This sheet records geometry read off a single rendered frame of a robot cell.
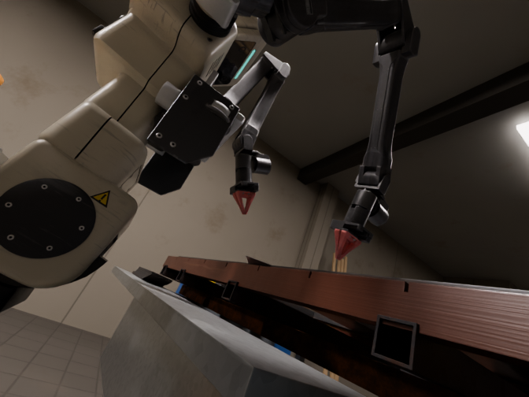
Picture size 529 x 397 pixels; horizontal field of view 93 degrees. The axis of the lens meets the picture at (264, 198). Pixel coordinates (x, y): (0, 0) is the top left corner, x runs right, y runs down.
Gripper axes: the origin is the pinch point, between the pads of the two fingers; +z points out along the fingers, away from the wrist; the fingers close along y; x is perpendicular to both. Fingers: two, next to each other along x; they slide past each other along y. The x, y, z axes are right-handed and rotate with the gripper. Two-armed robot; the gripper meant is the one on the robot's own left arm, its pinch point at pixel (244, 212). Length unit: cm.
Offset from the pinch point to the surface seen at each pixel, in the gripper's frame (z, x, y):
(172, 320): 22, 29, -35
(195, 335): 22, 28, -44
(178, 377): 40.2, 22.1, -9.5
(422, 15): -166, -160, -1
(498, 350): 23, 4, -63
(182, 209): -43, -35, 252
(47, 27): -247, 121, 252
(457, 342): 23, 5, -60
